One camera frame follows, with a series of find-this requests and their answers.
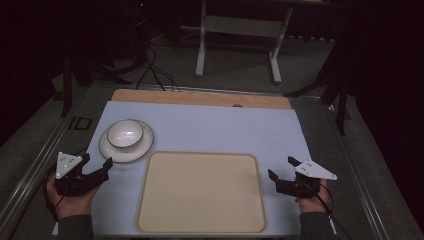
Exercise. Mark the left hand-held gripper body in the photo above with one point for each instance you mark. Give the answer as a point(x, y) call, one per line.
point(71, 183)

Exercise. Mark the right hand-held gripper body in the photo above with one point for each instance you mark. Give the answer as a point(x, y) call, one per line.
point(301, 183)

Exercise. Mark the white plate with dark rim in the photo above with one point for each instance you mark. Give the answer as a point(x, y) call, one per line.
point(133, 154)

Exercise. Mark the white bowl with dark rim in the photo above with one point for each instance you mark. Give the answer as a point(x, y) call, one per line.
point(125, 134)

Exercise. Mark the person's left hand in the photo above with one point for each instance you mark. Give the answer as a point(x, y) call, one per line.
point(75, 204)

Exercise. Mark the person's right hand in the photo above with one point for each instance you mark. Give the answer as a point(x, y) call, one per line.
point(313, 202)

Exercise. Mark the black metal stand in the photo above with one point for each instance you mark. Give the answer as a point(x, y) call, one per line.
point(340, 100)
point(66, 86)

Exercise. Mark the light blue table mat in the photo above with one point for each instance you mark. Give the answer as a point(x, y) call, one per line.
point(213, 130)

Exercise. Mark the beige tray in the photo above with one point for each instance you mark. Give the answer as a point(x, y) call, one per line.
point(200, 193)

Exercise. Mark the wooden board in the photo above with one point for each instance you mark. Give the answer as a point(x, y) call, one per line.
point(200, 99)

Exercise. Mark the black rectangular floor frame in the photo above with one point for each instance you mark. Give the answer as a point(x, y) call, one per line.
point(80, 123)

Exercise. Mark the metal floor rail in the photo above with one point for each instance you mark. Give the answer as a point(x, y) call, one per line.
point(363, 186)
point(30, 180)

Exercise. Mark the white metal table frame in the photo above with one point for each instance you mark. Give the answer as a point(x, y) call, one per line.
point(243, 26)

